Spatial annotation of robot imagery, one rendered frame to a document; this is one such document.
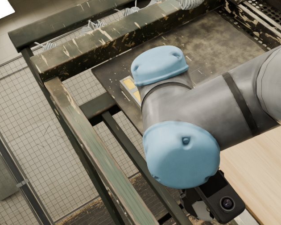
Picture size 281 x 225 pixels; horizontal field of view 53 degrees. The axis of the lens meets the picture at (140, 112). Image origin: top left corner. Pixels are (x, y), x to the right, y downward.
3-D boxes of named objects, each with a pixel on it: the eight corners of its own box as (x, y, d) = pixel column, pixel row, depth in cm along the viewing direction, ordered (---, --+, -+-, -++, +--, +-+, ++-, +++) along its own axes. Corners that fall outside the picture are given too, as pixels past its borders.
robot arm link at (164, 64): (126, 80, 34) (126, 53, 41) (153, 144, 40) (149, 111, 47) (189, 60, 33) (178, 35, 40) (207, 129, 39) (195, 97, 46)
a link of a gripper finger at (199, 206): (198, 202, 60) (188, 174, 55) (215, 223, 55) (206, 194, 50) (186, 210, 60) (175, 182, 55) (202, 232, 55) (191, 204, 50)
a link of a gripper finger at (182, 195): (206, 202, 54) (196, 172, 49) (211, 209, 53) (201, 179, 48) (185, 215, 53) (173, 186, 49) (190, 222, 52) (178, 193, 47)
